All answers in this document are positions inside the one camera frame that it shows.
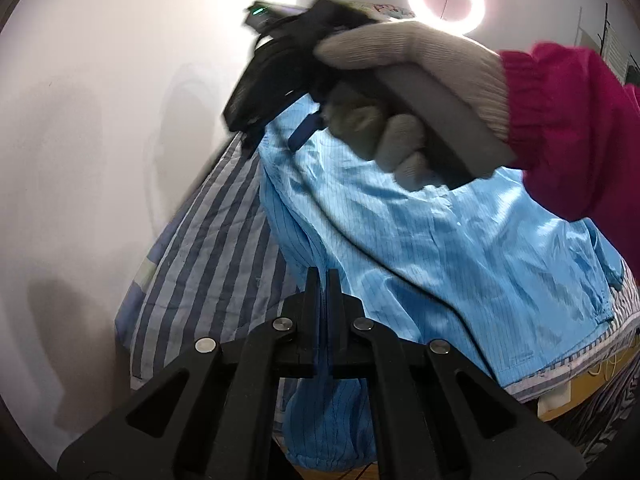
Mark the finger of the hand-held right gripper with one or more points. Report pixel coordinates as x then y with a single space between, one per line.
304 132

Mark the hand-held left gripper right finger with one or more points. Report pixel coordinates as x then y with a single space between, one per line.
336 322

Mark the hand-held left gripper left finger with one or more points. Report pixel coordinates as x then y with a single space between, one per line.
310 322

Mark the light blue garment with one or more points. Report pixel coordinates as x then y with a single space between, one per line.
425 260

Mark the person's right forearm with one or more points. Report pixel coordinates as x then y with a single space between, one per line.
575 135

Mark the person's right hand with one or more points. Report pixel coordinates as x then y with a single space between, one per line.
440 47

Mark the blue white striped quilt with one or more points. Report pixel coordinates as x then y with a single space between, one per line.
215 260

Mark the zebra print cloth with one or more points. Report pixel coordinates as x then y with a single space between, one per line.
617 400

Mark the wooden bed frame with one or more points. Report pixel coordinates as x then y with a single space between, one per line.
575 400

